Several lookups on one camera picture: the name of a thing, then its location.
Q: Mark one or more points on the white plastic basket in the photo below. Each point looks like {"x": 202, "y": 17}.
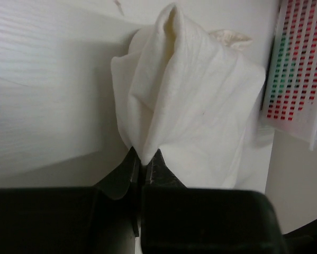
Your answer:
{"x": 304, "y": 126}

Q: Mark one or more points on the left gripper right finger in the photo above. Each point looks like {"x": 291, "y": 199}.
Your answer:
{"x": 178, "y": 219}

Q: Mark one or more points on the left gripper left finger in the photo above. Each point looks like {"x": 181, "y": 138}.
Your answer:
{"x": 97, "y": 219}

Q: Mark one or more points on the green t shirt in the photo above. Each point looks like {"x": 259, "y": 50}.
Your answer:
{"x": 284, "y": 71}

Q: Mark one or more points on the white t shirt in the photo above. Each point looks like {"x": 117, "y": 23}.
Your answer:
{"x": 182, "y": 92}

